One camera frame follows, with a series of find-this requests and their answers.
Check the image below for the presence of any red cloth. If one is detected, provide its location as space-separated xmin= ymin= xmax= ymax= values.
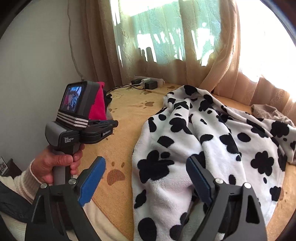
xmin=89 ymin=81 xmax=107 ymax=121

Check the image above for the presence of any person's left forearm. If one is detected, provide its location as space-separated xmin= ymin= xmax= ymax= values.
xmin=0 ymin=160 xmax=38 ymax=205

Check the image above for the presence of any cream ribbed bed cover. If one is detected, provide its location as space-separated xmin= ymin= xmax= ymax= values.
xmin=82 ymin=198 xmax=134 ymax=241

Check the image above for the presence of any dark wooden furniture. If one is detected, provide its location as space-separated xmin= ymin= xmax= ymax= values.
xmin=7 ymin=159 xmax=23 ymax=179

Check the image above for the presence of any person's left hand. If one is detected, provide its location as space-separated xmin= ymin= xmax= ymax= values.
xmin=31 ymin=144 xmax=85 ymax=184

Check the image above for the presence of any yellow paw print blanket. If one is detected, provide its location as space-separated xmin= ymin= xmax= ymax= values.
xmin=89 ymin=82 xmax=296 ymax=241

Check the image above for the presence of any pale green sheer curtain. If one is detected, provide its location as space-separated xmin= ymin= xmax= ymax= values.
xmin=111 ymin=0 xmax=222 ymax=86

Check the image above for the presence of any beige embossed curtain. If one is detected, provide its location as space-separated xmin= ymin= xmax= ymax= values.
xmin=80 ymin=0 xmax=125 ymax=87
xmin=183 ymin=0 xmax=242 ymax=93

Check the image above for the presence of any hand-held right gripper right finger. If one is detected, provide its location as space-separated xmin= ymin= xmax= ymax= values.
xmin=186 ymin=155 xmax=267 ymax=241

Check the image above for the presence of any person's cream sweater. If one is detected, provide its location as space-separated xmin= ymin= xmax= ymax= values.
xmin=0 ymin=214 xmax=27 ymax=241

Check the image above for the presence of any small framed picture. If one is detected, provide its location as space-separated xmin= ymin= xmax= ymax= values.
xmin=0 ymin=156 xmax=9 ymax=174

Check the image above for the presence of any white power strip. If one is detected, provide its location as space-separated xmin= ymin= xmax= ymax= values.
xmin=134 ymin=75 xmax=165 ymax=90

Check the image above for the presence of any grey-brown knit garment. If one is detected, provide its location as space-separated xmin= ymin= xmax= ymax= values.
xmin=251 ymin=104 xmax=295 ymax=127

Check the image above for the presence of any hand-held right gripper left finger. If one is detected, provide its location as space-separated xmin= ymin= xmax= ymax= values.
xmin=25 ymin=156 xmax=107 ymax=241

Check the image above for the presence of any cow print fleece garment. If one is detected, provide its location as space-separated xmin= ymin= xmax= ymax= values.
xmin=132 ymin=85 xmax=296 ymax=241

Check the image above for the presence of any black charger cable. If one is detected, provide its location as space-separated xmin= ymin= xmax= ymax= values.
xmin=107 ymin=84 xmax=145 ymax=93

